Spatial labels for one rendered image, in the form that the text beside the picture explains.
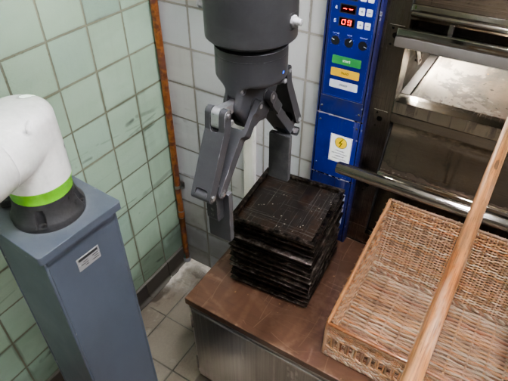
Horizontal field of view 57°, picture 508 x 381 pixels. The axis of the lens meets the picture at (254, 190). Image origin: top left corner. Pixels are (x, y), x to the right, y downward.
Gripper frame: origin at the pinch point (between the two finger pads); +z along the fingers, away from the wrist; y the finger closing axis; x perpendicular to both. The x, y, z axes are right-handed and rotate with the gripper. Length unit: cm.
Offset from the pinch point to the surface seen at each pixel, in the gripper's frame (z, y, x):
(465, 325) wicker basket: 88, -73, 33
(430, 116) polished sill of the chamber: 30, -89, 4
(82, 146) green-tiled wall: 50, -45, -97
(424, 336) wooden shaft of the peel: 27.4, -13.2, 23.8
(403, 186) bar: 29, -52, 8
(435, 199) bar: 30, -52, 16
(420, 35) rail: 3, -75, 0
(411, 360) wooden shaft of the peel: 27.8, -8.1, 23.4
